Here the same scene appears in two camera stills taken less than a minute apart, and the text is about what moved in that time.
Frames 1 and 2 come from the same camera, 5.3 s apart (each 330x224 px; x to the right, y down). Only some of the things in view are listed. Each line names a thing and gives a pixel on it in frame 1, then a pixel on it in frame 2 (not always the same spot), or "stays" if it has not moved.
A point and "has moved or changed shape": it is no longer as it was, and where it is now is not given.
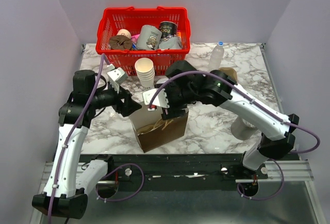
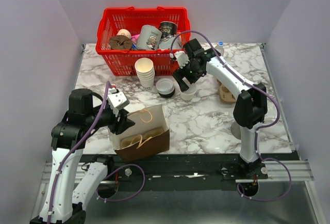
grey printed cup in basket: x=149 y=38 stays
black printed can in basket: x=167 y=29 stays
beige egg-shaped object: x=124 y=32 stays
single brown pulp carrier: x=145 y=128 -> x=134 y=139
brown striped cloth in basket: x=120 y=42 stays
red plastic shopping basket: x=167 y=62 stays
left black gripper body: x=117 y=107 -> x=113 y=122
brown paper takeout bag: x=152 y=131 has moved or changed shape
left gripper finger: x=129 y=105 -> x=126 y=124
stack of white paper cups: x=145 y=69 stays
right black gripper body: x=177 y=101 -> x=189 y=72
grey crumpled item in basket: x=171 y=43 stays
